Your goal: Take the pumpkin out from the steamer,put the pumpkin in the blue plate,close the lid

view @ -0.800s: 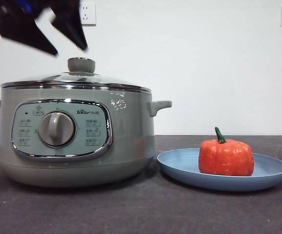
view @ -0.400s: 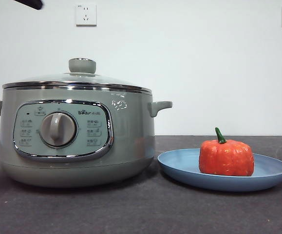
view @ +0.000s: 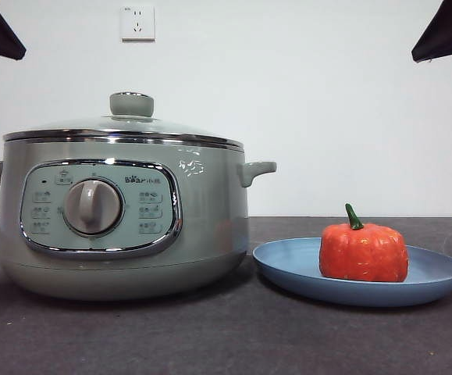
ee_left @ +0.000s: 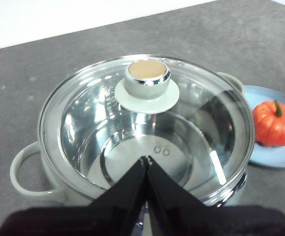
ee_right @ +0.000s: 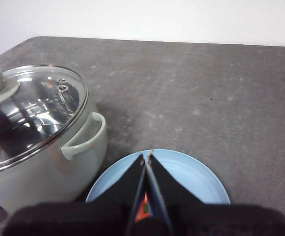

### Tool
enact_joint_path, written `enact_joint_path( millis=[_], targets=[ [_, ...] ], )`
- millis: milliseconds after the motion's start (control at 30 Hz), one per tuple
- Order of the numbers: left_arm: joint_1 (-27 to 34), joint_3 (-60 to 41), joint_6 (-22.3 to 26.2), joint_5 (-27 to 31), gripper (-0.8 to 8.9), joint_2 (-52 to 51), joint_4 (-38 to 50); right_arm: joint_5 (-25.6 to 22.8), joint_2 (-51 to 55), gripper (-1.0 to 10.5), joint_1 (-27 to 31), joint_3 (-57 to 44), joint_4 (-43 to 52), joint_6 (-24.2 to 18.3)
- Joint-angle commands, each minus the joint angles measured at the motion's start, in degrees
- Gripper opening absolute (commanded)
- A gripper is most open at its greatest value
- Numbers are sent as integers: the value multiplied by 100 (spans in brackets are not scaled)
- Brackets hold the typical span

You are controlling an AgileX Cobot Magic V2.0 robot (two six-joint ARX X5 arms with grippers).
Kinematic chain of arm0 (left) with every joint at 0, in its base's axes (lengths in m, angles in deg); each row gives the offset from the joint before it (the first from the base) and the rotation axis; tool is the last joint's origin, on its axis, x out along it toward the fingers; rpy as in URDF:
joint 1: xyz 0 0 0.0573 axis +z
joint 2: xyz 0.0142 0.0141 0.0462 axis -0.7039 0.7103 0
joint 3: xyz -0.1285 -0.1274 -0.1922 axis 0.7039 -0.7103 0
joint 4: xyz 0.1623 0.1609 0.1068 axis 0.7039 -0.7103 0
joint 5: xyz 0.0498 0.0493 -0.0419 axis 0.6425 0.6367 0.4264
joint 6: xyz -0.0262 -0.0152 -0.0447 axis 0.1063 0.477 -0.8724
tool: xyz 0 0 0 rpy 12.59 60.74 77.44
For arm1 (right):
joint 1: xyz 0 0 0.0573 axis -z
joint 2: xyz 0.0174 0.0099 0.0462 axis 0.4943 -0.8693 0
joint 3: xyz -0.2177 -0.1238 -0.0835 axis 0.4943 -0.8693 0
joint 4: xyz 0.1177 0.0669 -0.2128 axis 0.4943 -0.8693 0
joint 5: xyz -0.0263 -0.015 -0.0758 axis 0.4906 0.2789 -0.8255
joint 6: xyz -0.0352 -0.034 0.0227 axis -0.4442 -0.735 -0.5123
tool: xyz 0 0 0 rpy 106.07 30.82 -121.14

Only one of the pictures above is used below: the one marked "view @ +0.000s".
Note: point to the glass lid with green knob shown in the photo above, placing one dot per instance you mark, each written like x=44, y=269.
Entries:
x=131, y=104

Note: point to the orange pumpkin with green stem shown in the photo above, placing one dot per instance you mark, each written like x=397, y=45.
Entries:
x=362, y=254

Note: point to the pale green electric steamer pot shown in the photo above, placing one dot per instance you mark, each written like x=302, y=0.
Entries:
x=210, y=218

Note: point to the blue round plate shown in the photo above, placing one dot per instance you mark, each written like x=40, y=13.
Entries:
x=288, y=269

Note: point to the white wall socket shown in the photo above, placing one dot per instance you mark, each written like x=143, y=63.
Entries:
x=138, y=23

